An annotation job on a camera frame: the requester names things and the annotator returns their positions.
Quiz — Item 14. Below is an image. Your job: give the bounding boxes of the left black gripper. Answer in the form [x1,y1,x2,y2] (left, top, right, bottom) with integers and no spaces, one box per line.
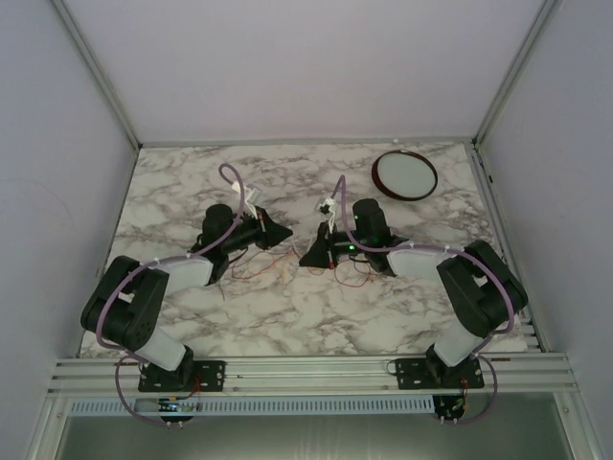
[222,205,293,254]

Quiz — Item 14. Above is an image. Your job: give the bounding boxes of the aluminium corner post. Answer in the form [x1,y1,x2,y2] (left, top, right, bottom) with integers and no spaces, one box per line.
[49,0,142,152]
[471,0,562,150]

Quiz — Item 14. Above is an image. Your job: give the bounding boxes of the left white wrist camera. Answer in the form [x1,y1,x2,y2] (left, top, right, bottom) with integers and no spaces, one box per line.
[240,185,261,219]

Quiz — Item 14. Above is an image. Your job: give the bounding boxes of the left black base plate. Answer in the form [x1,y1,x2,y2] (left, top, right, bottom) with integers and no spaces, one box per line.
[138,359,226,393]

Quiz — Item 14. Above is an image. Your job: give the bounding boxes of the grey slotted cable duct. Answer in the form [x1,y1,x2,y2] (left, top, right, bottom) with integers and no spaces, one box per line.
[70,395,435,417]

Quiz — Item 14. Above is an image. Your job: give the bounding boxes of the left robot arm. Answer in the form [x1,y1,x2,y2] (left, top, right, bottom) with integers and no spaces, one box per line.
[80,204,293,392]

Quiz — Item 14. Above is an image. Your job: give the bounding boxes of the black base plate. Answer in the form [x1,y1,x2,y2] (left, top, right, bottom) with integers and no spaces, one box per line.
[138,359,226,393]
[393,357,485,390]

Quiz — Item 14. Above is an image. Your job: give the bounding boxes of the red long wire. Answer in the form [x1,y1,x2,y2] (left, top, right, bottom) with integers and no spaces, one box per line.
[231,248,375,288]

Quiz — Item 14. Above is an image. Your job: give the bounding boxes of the left aluminium corner post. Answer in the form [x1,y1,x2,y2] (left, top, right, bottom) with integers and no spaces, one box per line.
[49,0,142,152]

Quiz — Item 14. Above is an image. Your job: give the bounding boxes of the right aluminium corner post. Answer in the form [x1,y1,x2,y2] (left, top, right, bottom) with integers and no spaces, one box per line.
[471,0,562,150]

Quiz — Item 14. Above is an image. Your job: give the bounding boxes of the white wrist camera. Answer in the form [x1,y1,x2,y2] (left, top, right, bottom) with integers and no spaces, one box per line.
[240,185,261,219]
[315,196,337,232]

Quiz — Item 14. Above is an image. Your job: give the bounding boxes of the round brown-rimmed dish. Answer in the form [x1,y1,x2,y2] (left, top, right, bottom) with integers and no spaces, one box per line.
[371,149,439,201]

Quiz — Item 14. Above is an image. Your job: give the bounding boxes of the white zip tie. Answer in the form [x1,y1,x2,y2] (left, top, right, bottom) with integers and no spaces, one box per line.
[282,249,296,286]

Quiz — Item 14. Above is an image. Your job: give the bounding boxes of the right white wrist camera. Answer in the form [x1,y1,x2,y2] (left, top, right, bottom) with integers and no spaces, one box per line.
[315,196,337,232]

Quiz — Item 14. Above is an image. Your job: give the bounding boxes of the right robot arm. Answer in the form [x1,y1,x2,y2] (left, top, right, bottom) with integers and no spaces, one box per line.
[299,198,528,389]

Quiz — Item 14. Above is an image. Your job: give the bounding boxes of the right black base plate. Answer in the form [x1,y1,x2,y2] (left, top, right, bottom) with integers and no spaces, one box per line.
[393,357,485,390]

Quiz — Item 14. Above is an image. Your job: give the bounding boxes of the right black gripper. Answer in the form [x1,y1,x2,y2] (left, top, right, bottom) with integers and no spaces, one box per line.
[298,220,370,270]

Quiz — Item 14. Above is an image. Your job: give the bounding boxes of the aluminium front rail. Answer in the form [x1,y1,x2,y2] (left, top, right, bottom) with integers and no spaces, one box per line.
[47,353,579,397]

